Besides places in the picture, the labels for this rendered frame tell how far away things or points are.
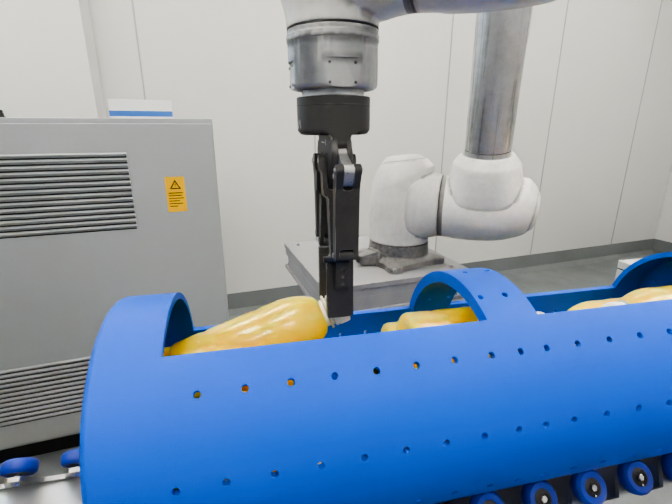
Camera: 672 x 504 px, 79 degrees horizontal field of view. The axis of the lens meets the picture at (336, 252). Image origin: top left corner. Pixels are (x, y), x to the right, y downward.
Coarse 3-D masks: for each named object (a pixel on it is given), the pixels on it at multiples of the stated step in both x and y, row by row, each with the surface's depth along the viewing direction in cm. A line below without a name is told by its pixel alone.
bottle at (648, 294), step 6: (642, 288) 61; (648, 288) 60; (654, 288) 60; (660, 288) 60; (666, 288) 60; (630, 294) 60; (636, 294) 59; (642, 294) 59; (648, 294) 58; (654, 294) 58; (660, 294) 58; (666, 294) 58; (618, 300) 60; (624, 300) 59; (630, 300) 59; (636, 300) 58; (642, 300) 58; (648, 300) 58; (654, 300) 58
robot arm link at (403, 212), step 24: (384, 168) 99; (408, 168) 96; (432, 168) 99; (384, 192) 98; (408, 192) 96; (432, 192) 95; (384, 216) 99; (408, 216) 97; (432, 216) 96; (384, 240) 102; (408, 240) 100
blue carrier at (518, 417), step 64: (128, 320) 41; (192, 320) 59; (384, 320) 67; (512, 320) 46; (576, 320) 47; (640, 320) 48; (128, 384) 36; (192, 384) 37; (256, 384) 38; (320, 384) 39; (384, 384) 40; (448, 384) 41; (512, 384) 42; (576, 384) 44; (640, 384) 45; (128, 448) 34; (192, 448) 35; (256, 448) 36; (320, 448) 38; (384, 448) 39; (448, 448) 41; (512, 448) 42; (576, 448) 45; (640, 448) 48
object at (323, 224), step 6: (318, 174) 44; (318, 180) 45; (318, 186) 45; (318, 192) 45; (324, 198) 46; (324, 204) 46; (324, 210) 46; (324, 216) 47; (324, 222) 47; (324, 228) 48; (318, 240) 49
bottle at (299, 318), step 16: (272, 304) 47; (288, 304) 46; (304, 304) 46; (320, 304) 47; (240, 320) 46; (256, 320) 45; (272, 320) 45; (288, 320) 45; (304, 320) 45; (320, 320) 46; (192, 336) 46; (208, 336) 45; (224, 336) 44; (240, 336) 44; (256, 336) 44; (272, 336) 44; (288, 336) 44; (304, 336) 45; (320, 336) 46; (176, 352) 44; (192, 352) 44
